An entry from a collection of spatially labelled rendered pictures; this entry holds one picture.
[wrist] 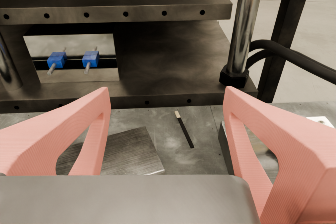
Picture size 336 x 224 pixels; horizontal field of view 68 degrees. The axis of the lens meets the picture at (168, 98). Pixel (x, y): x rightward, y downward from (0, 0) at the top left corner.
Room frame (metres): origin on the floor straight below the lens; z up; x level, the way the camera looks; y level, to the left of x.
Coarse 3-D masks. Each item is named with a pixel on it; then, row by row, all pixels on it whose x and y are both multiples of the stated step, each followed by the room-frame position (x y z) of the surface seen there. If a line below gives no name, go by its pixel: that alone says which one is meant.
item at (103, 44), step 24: (48, 24) 0.80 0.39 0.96; (72, 24) 0.80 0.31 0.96; (96, 24) 0.80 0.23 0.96; (120, 24) 0.92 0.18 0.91; (48, 48) 0.71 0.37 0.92; (72, 48) 0.71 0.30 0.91; (96, 48) 0.72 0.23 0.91; (120, 48) 0.84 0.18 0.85; (72, 72) 0.71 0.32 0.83; (96, 72) 0.72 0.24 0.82; (120, 72) 0.77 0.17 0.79
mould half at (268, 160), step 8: (328, 120) 0.44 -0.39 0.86; (224, 128) 0.41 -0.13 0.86; (248, 128) 0.41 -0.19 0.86; (224, 136) 0.40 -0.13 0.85; (248, 136) 0.39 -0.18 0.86; (256, 136) 0.39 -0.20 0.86; (224, 144) 0.39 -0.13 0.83; (256, 144) 0.30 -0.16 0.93; (264, 144) 0.30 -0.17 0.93; (224, 152) 0.38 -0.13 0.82; (256, 152) 0.28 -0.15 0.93; (264, 152) 0.28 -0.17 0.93; (272, 152) 0.28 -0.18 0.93; (264, 160) 0.26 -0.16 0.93; (272, 160) 0.26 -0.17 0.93; (232, 168) 0.32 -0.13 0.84; (264, 168) 0.25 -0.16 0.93; (272, 168) 0.25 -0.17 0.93; (272, 176) 0.24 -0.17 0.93; (272, 184) 0.23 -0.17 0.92
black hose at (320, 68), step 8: (256, 40) 0.75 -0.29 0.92; (264, 40) 0.72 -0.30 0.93; (256, 48) 0.74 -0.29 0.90; (264, 48) 0.71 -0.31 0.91; (272, 48) 0.69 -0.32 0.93; (280, 48) 0.67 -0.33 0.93; (280, 56) 0.66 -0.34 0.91; (288, 56) 0.64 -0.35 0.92; (296, 56) 0.63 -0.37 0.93; (296, 64) 0.62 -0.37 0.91; (304, 64) 0.61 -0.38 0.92; (312, 64) 0.60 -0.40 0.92; (312, 72) 0.59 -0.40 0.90; (320, 72) 0.58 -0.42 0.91
